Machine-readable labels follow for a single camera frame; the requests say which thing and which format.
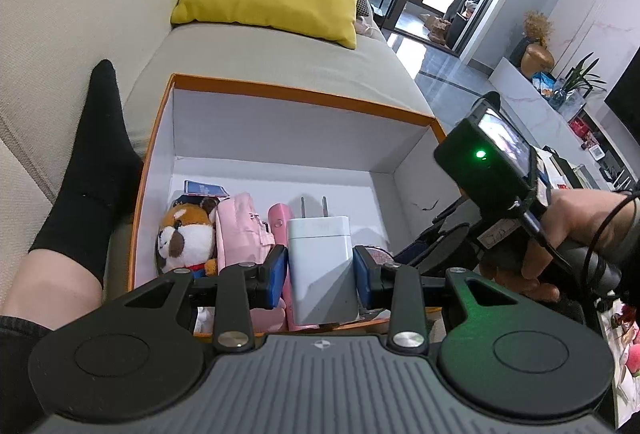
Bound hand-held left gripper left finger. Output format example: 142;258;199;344
102;244;290;356

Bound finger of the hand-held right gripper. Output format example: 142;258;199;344
430;196;482;235
392;224;483;277

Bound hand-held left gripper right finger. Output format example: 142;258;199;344
352;244;523;353

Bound white charger plug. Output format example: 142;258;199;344
287;195;362;326

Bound pink rounded plastic item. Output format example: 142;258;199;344
267;203;321;333

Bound pink pouch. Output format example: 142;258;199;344
215;192;288;334

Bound fox plush toy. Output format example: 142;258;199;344
156;196;221;278

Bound blue card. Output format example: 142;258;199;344
183;179;231;201

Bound orange cardboard box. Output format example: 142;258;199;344
127;73;448;339

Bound person's right hand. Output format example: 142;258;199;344
481;187;630;303

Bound white marble cabinet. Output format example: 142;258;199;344
487;56;640;195

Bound blue snack packet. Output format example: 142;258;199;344
531;71;557;96

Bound gold vase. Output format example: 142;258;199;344
520;41;556;78

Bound green potted plant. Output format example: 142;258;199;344
556;53;607;109

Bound brown bag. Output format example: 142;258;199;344
429;15;452;46

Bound dried flowers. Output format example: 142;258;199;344
522;10;555;46

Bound black television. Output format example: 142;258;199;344
604;43;640;126

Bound pink cloth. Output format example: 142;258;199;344
356;16;382;40

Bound person's left leg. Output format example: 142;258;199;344
0;59;144;434

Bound black cable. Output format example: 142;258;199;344
510;191;640;286

